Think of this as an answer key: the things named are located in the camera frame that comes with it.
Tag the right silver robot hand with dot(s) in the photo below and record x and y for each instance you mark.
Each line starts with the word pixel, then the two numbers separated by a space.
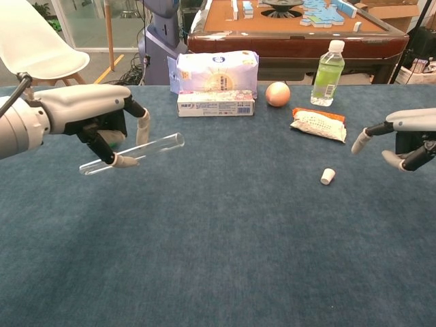
pixel 415 121

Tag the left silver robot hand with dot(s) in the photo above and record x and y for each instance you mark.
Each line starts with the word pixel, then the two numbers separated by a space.
pixel 85 105

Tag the transparent glass test tube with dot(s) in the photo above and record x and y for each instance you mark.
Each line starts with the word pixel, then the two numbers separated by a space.
pixel 163 142

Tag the small white cap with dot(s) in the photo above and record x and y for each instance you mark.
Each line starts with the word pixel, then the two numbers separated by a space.
pixel 327 176

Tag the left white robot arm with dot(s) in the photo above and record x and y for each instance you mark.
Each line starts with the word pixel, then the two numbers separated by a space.
pixel 20 129

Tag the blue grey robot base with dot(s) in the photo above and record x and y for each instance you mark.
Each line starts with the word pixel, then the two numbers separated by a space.
pixel 160 41

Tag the black tripod stand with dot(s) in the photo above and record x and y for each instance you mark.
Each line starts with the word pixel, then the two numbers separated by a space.
pixel 399 66

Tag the wooden pole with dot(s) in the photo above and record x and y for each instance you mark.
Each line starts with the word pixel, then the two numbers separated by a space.
pixel 109 34

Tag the white chair wooden legs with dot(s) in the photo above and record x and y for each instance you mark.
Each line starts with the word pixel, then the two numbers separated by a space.
pixel 37 44

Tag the orange white snack packet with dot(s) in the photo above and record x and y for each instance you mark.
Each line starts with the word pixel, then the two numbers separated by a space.
pixel 318 124

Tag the green label water bottle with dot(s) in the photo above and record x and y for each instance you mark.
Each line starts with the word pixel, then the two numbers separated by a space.
pixel 327 75

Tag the cardboard box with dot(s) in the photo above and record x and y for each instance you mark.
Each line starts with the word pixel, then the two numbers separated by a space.
pixel 398 13

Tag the white mahjong tile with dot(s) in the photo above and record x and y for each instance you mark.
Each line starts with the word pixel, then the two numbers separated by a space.
pixel 357 26

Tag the white toothpaste box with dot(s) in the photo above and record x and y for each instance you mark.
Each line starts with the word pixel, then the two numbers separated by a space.
pixel 214 105

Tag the white lavender tissue pack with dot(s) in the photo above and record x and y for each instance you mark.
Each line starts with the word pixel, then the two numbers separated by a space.
pixel 218 71

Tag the peach coloured ball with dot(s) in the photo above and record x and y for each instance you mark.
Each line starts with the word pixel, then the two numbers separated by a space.
pixel 277 94

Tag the brown mahjong table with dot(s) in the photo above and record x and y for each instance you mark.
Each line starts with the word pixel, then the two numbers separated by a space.
pixel 293 47

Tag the blue carpet table mat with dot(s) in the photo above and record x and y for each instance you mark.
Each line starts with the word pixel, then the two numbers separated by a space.
pixel 218 238

